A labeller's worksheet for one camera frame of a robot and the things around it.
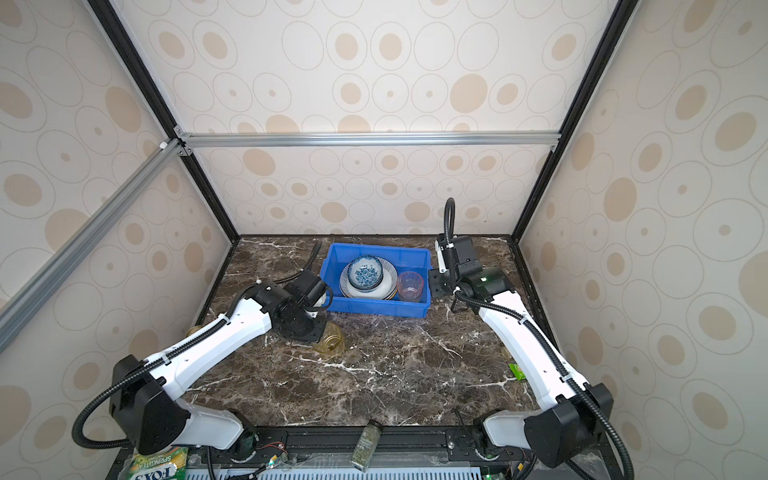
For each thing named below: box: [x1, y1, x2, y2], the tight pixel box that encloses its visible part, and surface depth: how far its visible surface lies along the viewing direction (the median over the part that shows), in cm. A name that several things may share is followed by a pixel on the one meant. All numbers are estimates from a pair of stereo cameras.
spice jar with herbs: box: [351, 419, 383, 472], surface depth 72 cm
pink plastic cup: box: [397, 271, 424, 303], surface depth 96 cm
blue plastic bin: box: [319, 242, 433, 318], surface depth 99 cm
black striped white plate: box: [339, 256, 398, 301], surface depth 99 cm
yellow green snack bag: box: [121, 446, 188, 480], surface depth 70 cm
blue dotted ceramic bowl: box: [347, 255, 383, 293], surface depth 100 cm
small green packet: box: [508, 363, 527, 381], surface depth 87 cm
